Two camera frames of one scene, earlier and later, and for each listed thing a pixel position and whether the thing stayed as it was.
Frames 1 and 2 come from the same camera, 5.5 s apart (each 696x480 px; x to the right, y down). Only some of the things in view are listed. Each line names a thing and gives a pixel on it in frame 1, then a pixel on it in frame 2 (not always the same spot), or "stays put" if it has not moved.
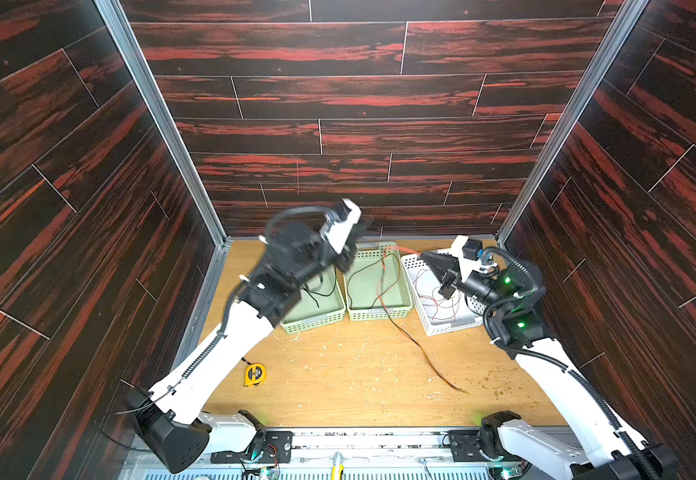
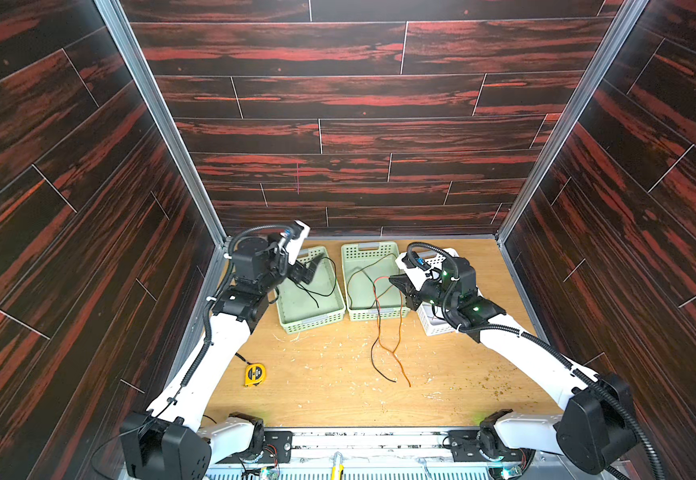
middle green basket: x=376 y=285 stays put
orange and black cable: x=406 y=334 to x=400 y=334
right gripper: x=455 y=276 to x=406 y=285
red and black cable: x=381 y=278 to x=374 y=288
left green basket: x=320 y=300 stays put
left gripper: x=341 y=252 to x=299 y=267
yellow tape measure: x=255 y=374 stays put
